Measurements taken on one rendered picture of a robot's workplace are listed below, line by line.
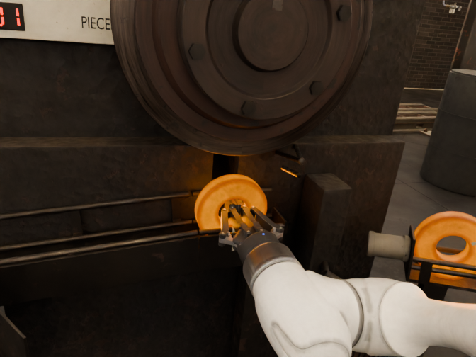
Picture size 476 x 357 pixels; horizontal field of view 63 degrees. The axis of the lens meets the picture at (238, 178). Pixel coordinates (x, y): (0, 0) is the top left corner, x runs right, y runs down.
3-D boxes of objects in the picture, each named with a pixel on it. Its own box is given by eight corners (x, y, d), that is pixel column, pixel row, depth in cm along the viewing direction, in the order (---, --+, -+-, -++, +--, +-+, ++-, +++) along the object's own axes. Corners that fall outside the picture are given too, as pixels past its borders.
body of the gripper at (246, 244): (240, 282, 66) (225, 249, 74) (285, 275, 69) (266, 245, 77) (244, 245, 63) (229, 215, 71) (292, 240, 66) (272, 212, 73)
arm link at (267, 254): (300, 302, 64) (285, 278, 69) (309, 257, 60) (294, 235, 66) (248, 309, 62) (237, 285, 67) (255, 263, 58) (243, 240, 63)
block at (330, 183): (288, 254, 103) (302, 171, 94) (315, 251, 106) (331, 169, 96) (306, 279, 94) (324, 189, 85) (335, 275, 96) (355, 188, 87)
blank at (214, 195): (193, 178, 80) (196, 185, 77) (263, 169, 84) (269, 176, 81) (195, 239, 87) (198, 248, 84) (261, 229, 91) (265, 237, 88)
